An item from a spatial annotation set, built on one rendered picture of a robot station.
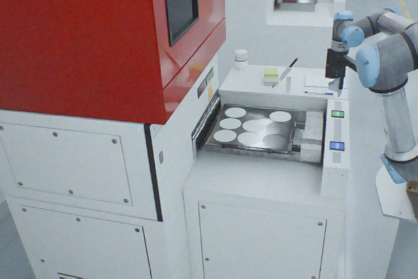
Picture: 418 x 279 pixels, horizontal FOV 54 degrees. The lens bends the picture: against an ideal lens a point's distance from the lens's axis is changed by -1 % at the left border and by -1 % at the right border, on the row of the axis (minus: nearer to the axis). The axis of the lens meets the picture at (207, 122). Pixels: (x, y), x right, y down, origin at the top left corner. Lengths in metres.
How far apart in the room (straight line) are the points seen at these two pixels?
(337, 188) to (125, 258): 0.87
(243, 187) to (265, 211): 0.12
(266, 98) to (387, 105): 0.86
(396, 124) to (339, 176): 0.33
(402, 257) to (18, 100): 1.62
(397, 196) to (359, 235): 1.04
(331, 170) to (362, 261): 1.09
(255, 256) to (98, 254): 0.64
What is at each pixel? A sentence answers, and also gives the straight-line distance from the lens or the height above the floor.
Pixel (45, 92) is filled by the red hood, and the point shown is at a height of 1.31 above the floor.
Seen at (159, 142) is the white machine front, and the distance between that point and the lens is 1.39.
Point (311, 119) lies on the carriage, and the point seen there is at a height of 0.88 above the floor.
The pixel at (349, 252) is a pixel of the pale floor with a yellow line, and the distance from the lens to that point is 2.62.
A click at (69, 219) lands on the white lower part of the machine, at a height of 0.75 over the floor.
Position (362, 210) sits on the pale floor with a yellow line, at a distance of 2.90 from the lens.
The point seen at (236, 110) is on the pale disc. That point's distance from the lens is 2.04.
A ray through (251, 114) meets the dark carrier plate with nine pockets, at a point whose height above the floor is 0.90.
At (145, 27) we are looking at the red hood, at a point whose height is 1.53.
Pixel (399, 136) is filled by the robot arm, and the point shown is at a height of 1.16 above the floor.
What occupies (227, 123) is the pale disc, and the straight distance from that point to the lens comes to 1.94.
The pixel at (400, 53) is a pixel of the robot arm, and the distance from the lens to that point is 1.26.
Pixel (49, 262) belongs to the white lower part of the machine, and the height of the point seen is 0.46.
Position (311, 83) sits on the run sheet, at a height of 0.97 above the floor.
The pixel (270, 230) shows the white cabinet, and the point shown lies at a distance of 1.72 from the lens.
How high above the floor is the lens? 1.87
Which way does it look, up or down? 30 degrees down
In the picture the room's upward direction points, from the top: 3 degrees counter-clockwise
